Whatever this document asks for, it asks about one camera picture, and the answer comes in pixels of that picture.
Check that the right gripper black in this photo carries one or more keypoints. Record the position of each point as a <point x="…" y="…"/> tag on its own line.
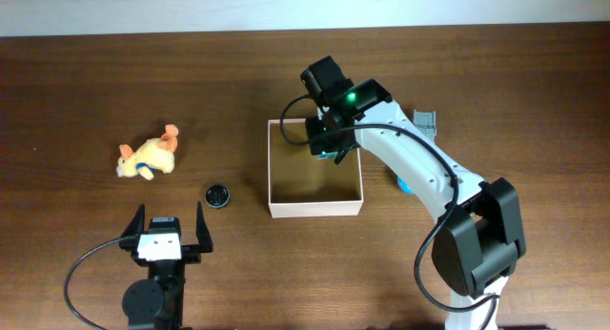
<point x="325" y="142"/>

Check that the blue toy ball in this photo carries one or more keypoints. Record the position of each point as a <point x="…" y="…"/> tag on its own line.
<point x="404" y="187"/>

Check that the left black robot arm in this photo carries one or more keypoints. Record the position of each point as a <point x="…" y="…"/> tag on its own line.
<point x="156" y="302"/>

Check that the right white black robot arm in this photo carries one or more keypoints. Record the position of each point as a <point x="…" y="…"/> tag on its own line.
<point x="478" y="235"/>

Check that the yellow grey toy truck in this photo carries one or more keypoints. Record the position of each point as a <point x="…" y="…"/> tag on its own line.
<point x="426" y="122"/>

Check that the multicolour puzzle cube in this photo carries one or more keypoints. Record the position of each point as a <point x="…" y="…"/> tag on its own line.
<point x="325" y="155"/>

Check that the white open cardboard box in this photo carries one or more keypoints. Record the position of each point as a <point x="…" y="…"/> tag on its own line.
<point x="302" y="185"/>

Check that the black round puck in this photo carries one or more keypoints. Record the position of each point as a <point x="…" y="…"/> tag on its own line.
<point x="217" y="196"/>

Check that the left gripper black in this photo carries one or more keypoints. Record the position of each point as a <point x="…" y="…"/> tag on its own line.
<point x="193" y="252"/>

